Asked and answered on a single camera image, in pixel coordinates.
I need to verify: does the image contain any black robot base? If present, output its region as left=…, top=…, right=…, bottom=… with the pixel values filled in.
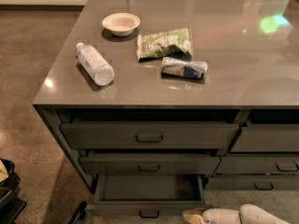
left=0, top=159, right=27, bottom=224

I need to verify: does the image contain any white paper bowl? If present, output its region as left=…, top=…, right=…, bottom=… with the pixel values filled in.
left=102, top=13, right=140, bottom=36

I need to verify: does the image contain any clear plastic water bottle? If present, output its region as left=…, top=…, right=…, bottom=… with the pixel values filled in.
left=76, top=43, right=115, bottom=86

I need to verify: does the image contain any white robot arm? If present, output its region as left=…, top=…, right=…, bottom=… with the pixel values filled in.
left=182, top=204, right=290, bottom=224

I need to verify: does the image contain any black bar foot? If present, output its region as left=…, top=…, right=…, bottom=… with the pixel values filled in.
left=68, top=201, right=87, bottom=224

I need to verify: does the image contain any grey cabinet counter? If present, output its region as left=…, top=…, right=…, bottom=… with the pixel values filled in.
left=34, top=0, right=299, bottom=190

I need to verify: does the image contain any crushed silver blue can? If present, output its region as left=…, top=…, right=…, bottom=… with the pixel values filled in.
left=161, top=57, right=207, bottom=79

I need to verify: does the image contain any grey drawer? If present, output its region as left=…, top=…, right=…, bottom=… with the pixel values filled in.
left=87, top=175, right=207, bottom=218
left=205, top=175, right=299, bottom=190
left=78, top=150, right=221, bottom=175
left=215, top=156, right=299, bottom=175
left=61, top=121, right=239, bottom=149
left=231, top=122, right=299, bottom=153

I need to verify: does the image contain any green chip bag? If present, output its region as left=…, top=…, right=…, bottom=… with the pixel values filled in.
left=136, top=28, right=193, bottom=60

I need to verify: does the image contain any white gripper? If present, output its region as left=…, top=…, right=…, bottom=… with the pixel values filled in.
left=182, top=208, right=241, bottom=224

